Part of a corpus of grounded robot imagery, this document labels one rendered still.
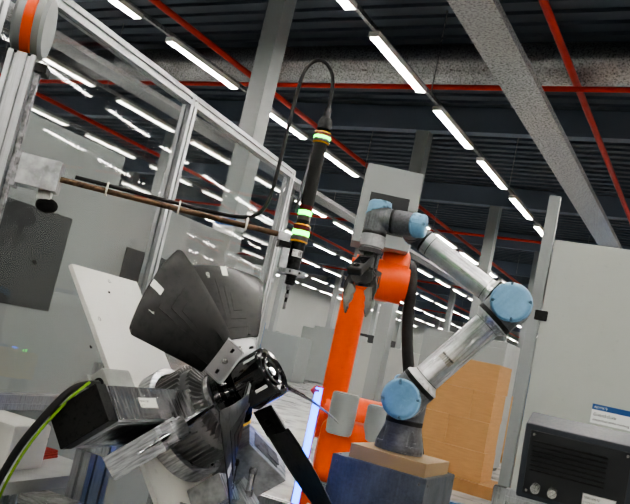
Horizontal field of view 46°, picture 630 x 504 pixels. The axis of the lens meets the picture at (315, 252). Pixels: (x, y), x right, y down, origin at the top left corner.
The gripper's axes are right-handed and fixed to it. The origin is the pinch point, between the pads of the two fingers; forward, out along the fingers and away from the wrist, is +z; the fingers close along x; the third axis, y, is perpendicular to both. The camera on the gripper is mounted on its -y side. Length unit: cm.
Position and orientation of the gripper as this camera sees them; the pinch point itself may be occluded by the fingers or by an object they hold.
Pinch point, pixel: (355, 310)
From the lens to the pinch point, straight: 228.0
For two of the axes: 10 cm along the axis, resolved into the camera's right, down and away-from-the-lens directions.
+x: -9.1, -1.5, 4.0
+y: 3.7, 2.0, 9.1
